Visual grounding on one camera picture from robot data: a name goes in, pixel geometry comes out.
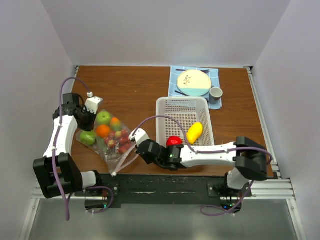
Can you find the clear zip top bag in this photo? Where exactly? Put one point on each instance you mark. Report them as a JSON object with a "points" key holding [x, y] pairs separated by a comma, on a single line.
{"points": [[116, 150]]}

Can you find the blue checkered cloth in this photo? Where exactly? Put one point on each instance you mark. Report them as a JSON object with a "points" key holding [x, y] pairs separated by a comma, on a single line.
{"points": [[173, 90]]}

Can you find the red fake apple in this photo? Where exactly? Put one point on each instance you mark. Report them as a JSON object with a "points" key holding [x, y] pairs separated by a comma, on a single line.
{"points": [[173, 141]]}

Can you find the purple plastic fork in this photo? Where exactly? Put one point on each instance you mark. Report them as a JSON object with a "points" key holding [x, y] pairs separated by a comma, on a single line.
{"points": [[206, 71]]}

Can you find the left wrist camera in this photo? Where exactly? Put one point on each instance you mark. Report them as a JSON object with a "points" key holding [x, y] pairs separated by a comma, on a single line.
{"points": [[93, 103]]}

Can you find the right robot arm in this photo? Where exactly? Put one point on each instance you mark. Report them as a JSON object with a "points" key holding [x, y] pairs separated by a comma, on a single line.
{"points": [[248, 159]]}

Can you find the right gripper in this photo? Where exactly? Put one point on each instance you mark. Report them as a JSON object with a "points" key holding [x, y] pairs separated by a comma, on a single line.
{"points": [[147, 161]]}

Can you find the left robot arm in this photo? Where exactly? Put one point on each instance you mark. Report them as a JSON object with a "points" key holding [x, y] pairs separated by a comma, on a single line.
{"points": [[57, 167]]}

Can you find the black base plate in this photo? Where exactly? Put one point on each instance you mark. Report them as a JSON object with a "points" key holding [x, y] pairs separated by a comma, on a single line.
{"points": [[162, 190]]}

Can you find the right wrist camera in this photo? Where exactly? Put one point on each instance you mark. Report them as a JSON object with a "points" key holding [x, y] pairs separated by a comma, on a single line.
{"points": [[138, 136]]}

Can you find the orange fake fruit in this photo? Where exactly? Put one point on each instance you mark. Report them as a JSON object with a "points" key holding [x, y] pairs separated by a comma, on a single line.
{"points": [[103, 131]]}

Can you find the green fake apple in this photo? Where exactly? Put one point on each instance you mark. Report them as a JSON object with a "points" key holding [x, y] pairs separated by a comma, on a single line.
{"points": [[88, 138], [103, 118]]}

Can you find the small white cup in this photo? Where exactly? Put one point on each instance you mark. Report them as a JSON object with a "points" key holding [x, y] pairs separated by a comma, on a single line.
{"points": [[215, 95]]}

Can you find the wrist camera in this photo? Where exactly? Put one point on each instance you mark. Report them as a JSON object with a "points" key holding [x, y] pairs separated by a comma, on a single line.
{"points": [[93, 103], [138, 136]]}

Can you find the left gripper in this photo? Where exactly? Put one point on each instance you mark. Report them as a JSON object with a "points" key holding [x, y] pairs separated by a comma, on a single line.
{"points": [[90, 126]]}

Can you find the aluminium frame rail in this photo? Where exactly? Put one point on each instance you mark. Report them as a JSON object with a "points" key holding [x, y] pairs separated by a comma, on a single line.
{"points": [[273, 189]]}

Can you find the yellow fake lemon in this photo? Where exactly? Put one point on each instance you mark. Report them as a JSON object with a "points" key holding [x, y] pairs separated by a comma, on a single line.
{"points": [[194, 132]]}

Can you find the cream and blue plate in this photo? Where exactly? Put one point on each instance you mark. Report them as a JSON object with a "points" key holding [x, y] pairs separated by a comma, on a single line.
{"points": [[194, 83]]}

